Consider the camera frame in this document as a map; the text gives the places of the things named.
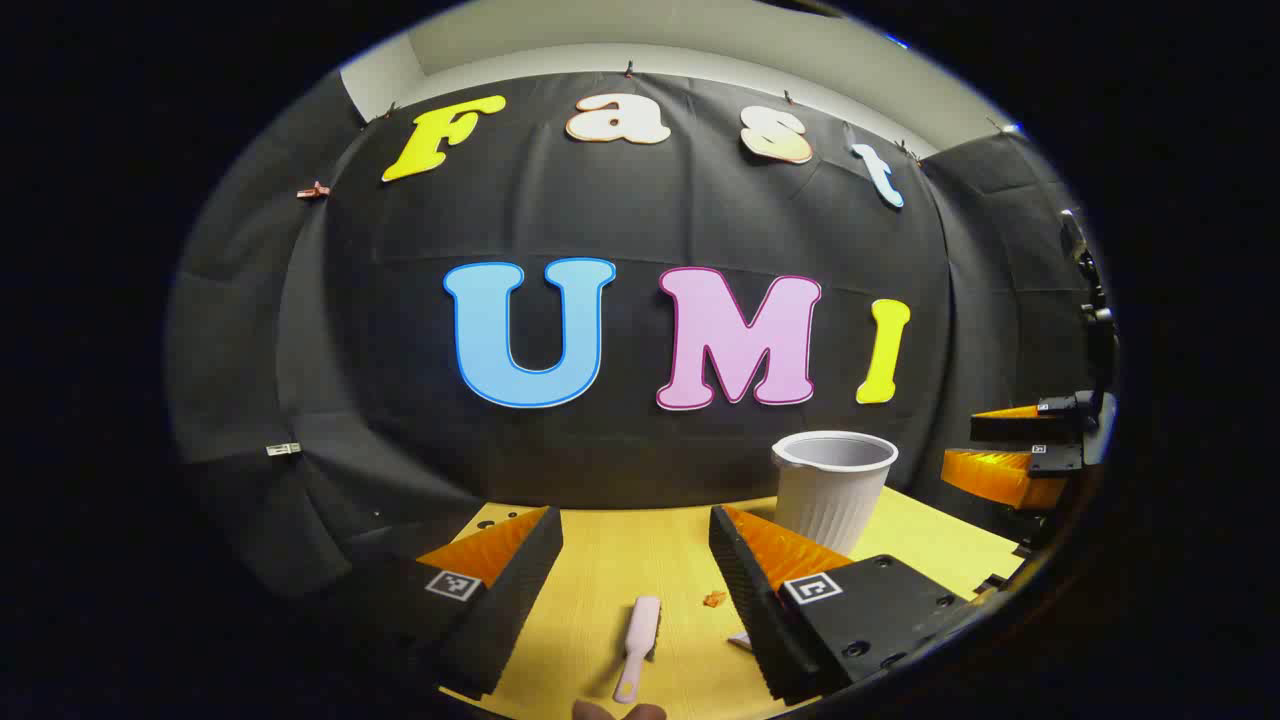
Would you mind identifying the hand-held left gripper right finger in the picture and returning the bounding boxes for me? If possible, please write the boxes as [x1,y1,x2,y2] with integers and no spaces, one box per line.
[709,504,970,705]

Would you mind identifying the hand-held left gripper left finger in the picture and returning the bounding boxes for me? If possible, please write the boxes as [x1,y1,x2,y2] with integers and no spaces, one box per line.
[338,506,565,701]

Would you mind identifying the small pink broom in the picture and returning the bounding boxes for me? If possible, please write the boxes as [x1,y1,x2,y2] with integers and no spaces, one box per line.
[612,596,662,705]

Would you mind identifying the white ribbed garbage bin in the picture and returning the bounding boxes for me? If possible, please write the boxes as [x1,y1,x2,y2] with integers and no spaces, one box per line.
[771,431,899,557]

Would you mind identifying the yellow wooden desktop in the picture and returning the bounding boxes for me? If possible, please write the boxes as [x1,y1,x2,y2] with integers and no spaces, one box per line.
[440,487,1026,720]

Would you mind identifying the black backdrop cloth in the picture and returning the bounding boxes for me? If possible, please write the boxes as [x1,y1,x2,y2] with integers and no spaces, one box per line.
[165,70,1101,601]

